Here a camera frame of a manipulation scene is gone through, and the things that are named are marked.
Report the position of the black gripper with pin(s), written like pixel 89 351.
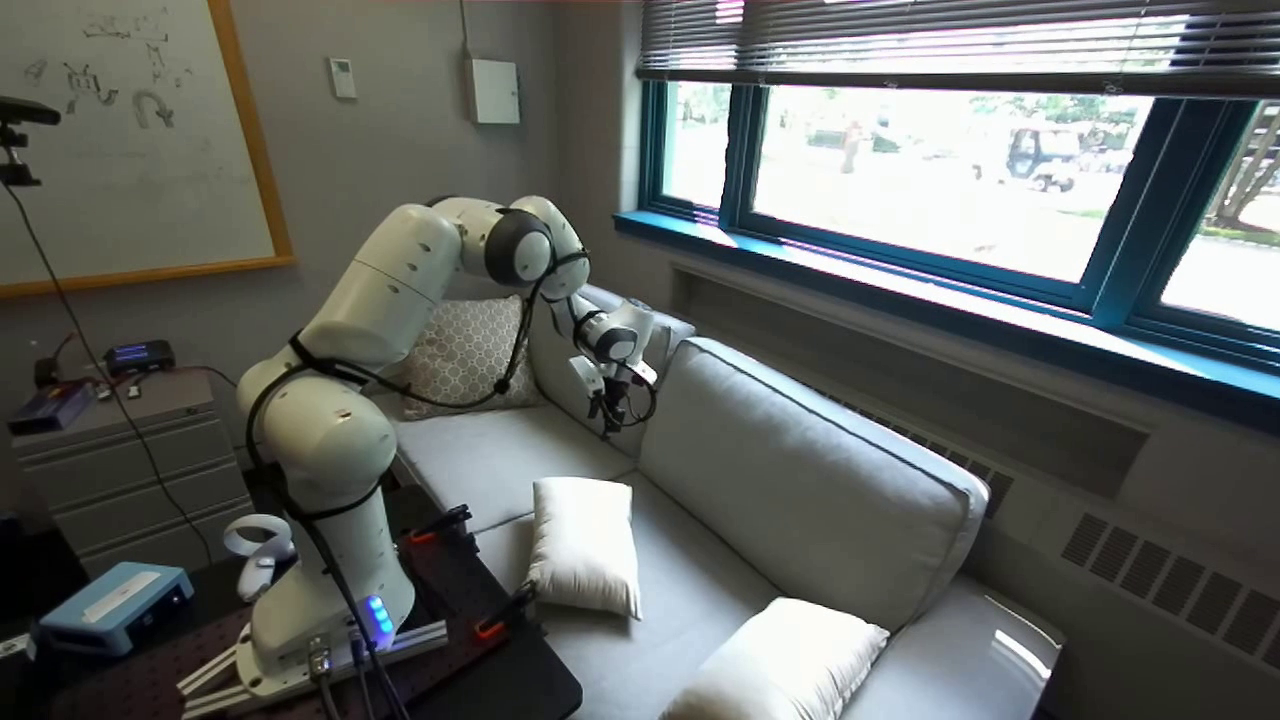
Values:
pixel 620 379

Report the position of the larger cream pillow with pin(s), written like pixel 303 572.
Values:
pixel 586 545

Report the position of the smaller cream pillow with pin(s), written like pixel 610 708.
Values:
pixel 781 661

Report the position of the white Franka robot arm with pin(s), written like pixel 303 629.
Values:
pixel 334 453

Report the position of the grey fabric sofa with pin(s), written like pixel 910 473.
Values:
pixel 994 661

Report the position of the orange black clamp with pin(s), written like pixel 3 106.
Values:
pixel 441 531
pixel 507 609

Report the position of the black robot table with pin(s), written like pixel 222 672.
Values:
pixel 507 683

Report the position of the white VR controller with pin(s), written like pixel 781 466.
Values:
pixel 256 579

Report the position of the grey window blinds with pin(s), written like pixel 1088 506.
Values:
pixel 934 41

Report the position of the small black gadget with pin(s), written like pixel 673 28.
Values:
pixel 143 357

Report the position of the light grey drawer cabinet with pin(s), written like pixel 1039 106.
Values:
pixel 123 466

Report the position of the wide blue framed window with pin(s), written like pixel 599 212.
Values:
pixel 1135 212

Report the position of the light blue box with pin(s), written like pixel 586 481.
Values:
pixel 113 605

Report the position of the dark flat box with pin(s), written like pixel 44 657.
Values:
pixel 52 410

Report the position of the wood framed whiteboard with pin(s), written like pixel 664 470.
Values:
pixel 123 134

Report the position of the beige wall radiator cover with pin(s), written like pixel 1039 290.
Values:
pixel 934 384

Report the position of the white wall box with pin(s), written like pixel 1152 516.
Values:
pixel 493 94

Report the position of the white wall thermostat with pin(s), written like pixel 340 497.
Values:
pixel 340 82

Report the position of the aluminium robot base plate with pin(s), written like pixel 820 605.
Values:
pixel 212 672

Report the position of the black tripod camera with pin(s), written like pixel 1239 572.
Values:
pixel 22 115

